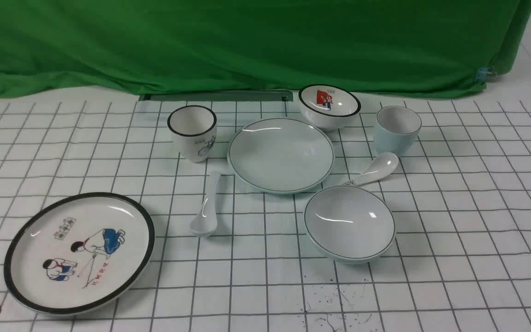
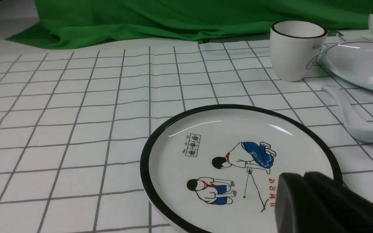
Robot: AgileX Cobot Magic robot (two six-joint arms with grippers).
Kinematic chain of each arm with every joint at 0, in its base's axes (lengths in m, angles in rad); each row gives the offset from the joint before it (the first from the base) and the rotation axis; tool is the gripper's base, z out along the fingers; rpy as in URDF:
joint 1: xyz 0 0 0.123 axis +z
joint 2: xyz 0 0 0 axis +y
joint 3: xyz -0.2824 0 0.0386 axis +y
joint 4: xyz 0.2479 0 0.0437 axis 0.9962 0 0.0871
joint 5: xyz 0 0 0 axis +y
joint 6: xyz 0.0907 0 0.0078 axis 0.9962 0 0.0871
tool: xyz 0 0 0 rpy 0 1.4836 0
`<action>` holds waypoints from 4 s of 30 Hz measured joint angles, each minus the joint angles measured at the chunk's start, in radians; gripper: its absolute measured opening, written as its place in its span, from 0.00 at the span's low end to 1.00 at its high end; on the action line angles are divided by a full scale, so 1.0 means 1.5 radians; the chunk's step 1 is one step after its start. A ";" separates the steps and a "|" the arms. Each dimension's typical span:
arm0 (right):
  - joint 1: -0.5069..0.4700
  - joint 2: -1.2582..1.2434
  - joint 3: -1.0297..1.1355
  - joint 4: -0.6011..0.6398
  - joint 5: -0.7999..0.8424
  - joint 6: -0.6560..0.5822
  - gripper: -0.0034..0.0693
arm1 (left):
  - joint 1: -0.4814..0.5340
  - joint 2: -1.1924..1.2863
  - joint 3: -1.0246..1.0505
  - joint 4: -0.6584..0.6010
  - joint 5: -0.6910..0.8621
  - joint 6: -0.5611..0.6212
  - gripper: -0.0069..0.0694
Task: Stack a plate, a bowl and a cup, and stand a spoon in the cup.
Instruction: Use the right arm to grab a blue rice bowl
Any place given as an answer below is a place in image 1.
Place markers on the white spoon with label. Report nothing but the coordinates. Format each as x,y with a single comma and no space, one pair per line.
380,167

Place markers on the black-rimmed white cup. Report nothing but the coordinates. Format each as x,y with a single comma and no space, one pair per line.
193,131

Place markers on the light blue cup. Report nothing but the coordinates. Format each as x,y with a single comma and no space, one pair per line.
395,130

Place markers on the black-rimmed illustrated bowl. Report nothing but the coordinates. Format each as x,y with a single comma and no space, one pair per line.
328,107

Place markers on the light blue plate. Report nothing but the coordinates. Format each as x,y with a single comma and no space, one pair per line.
281,155

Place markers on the black-rimmed illustrated plate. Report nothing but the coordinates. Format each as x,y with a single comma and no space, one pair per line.
79,254

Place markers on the blue binder clip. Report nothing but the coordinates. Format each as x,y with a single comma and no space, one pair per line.
486,74

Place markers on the plain white ceramic spoon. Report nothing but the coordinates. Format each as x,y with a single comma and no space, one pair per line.
205,222

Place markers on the green backdrop cloth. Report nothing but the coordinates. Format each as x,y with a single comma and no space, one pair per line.
413,48

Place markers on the light blue bowl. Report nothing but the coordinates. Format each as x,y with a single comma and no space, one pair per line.
349,224

